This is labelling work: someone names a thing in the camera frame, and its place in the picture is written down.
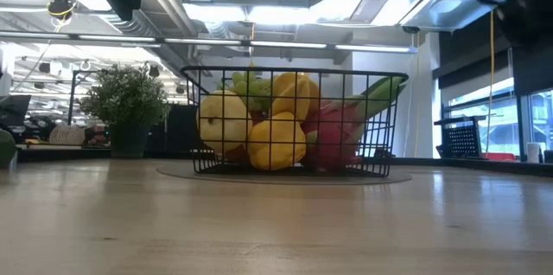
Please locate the black perforated bin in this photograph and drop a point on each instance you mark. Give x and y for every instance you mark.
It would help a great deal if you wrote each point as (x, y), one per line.
(460, 138)

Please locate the black ceiling dome device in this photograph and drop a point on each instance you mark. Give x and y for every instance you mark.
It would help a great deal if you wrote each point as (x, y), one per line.
(61, 7)

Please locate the long linear ceiling light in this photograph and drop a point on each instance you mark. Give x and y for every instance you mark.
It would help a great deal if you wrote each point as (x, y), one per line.
(207, 42)

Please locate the small potted green plant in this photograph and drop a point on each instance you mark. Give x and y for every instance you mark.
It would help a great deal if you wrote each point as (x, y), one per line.
(125, 93)

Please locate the white cup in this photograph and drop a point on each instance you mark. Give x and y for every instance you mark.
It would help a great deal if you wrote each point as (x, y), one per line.
(534, 154)

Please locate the dark container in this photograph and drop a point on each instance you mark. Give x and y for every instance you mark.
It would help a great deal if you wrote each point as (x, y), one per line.
(548, 156)

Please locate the round grey mat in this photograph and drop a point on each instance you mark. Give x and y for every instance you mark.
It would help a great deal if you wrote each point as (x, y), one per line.
(402, 177)

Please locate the white woven object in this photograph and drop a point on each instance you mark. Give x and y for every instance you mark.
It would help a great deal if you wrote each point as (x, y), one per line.
(67, 136)

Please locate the black monitor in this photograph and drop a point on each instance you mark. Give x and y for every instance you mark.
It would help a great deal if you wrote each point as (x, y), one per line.
(15, 110)

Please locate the yellow ridged fruit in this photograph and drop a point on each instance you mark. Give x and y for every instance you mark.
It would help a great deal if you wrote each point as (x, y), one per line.
(294, 93)

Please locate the green grape bunch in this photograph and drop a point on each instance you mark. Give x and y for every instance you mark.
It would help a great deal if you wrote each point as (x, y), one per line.
(252, 89)

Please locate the yellow pear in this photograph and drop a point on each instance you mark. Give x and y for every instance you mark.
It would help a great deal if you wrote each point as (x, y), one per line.
(220, 123)

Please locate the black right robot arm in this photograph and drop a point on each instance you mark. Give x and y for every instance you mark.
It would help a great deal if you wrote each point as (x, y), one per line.
(527, 20)

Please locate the red flat object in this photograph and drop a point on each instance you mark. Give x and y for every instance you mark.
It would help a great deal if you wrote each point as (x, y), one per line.
(501, 156)

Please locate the red grape bunch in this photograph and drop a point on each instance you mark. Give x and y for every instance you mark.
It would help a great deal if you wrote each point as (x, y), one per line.
(235, 154)

